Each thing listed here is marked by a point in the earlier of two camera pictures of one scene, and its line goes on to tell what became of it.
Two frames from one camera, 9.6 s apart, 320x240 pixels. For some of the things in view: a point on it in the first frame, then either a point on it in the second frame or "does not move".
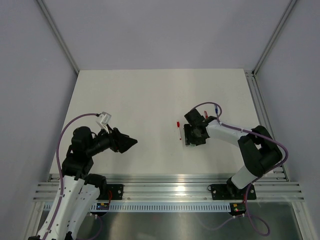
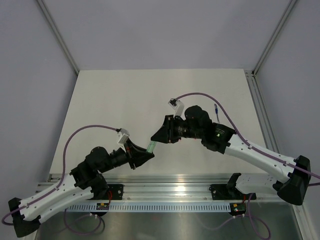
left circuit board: (102, 206) does not move
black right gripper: (189, 138) -> (166, 134)
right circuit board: (239, 207) does not move
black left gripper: (119, 142) -> (136, 154)
